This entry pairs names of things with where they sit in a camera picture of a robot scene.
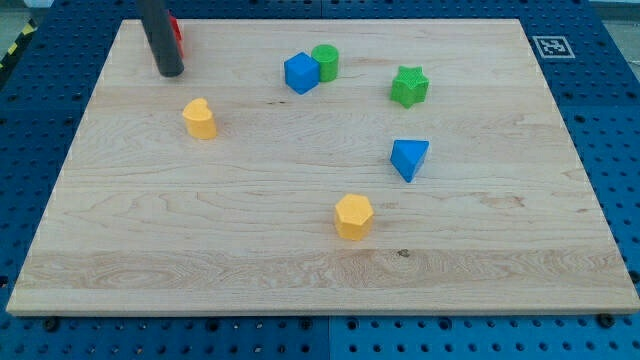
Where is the blue triangle block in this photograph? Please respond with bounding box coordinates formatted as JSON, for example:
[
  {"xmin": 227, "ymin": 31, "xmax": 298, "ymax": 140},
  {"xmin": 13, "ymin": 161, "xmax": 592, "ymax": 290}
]
[{"xmin": 390, "ymin": 139, "xmax": 430, "ymax": 183}]

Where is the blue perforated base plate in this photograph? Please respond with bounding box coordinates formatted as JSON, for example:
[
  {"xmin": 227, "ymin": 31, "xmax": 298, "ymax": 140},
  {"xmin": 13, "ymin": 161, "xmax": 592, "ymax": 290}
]
[{"xmin": 1, "ymin": 1, "xmax": 639, "ymax": 359}]

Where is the green star block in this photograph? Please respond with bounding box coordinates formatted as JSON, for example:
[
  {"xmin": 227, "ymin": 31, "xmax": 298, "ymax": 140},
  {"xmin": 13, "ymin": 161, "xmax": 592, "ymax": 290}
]
[{"xmin": 390, "ymin": 66, "xmax": 429, "ymax": 109}]

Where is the red star block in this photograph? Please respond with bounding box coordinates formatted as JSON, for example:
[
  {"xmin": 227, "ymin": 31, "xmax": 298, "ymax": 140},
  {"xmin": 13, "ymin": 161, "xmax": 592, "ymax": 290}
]
[{"xmin": 168, "ymin": 12, "xmax": 184, "ymax": 58}]

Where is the green cylinder block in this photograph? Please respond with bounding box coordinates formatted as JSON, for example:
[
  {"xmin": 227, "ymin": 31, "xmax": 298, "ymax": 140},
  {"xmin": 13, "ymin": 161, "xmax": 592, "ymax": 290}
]
[{"xmin": 311, "ymin": 44, "xmax": 339, "ymax": 82}]

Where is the yellow heart block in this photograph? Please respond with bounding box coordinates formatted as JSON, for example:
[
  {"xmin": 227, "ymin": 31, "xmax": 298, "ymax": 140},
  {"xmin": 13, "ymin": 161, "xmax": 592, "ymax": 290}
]
[{"xmin": 182, "ymin": 98, "xmax": 217, "ymax": 140}]

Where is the white fiducial marker tag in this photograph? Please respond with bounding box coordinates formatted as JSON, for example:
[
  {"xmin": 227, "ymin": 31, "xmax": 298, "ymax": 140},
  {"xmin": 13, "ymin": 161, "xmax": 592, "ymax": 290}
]
[{"xmin": 532, "ymin": 35, "xmax": 575, "ymax": 59}]

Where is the yellow hexagon block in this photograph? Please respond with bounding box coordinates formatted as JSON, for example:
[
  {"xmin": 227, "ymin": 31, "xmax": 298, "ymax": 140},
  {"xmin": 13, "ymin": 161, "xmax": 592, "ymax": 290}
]
[{"xmin": 334, "ymin": 194, "xmax": 374, "ymax": 241}]

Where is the blue cube block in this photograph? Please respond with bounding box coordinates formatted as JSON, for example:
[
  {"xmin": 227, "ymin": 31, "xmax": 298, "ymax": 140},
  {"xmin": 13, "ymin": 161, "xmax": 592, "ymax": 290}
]
[{"xmin": 284, "ymin": 52, "xmax": 320, "ymax": 95}]

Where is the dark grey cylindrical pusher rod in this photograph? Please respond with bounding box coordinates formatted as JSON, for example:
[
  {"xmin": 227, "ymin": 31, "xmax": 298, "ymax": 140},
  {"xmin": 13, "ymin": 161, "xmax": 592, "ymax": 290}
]
[{"xmin": 136, "ymin": 0, "xmax": 184, "ymax": 78}]

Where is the light wooden board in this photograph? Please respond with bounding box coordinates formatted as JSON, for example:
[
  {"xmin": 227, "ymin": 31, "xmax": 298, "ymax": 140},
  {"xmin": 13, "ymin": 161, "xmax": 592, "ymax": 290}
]
[{"xmin": 7, "ymin": 19, "xmax": 639, "ymax": 317}]

